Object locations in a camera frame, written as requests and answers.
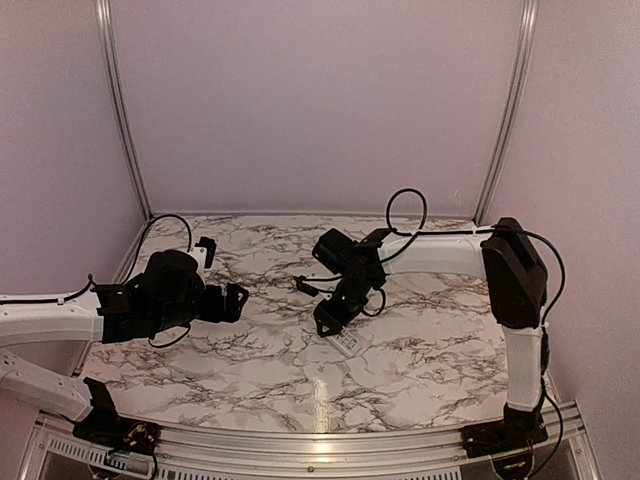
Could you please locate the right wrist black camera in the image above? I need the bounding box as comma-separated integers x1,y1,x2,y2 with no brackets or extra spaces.
293,275,338,297

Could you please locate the left aluminium frame post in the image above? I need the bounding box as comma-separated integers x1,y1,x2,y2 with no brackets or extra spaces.
95,0,153,221

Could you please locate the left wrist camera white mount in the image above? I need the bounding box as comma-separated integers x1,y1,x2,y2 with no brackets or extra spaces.
188,236,217,276

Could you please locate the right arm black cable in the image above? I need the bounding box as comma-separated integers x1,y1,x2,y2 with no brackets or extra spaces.
294,187,567,431

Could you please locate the white remote control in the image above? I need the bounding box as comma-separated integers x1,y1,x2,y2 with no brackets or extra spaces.
326,329,363,358

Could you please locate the front aluminium rail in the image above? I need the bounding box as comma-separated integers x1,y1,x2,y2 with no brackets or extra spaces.
19,399,601,480

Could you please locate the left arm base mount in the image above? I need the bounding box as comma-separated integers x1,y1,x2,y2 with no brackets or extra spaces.
72,377,160,456

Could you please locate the right aluminium frame post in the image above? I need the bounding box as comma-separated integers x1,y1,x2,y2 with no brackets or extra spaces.
473,0,540,224

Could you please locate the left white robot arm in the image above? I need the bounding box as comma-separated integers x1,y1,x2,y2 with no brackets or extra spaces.
1,247,249,445

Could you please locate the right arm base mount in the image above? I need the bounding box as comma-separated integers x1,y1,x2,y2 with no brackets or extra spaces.
461,404,549,458

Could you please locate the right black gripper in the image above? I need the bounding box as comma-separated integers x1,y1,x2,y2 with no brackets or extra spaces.
314,273,377,337

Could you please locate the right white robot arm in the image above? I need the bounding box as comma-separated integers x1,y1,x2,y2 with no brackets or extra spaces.
312,218,548,448

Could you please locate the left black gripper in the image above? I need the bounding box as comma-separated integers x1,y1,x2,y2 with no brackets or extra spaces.
152,281,249,333

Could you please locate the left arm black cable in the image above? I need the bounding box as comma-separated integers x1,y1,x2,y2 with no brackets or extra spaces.
0,214,195,349

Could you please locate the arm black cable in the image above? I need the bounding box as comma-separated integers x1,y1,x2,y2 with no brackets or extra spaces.
294,187,567,431
0,214,195,349

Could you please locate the aluminium frame post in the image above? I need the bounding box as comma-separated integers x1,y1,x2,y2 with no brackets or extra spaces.
95,0,153,221
473,0,540,224

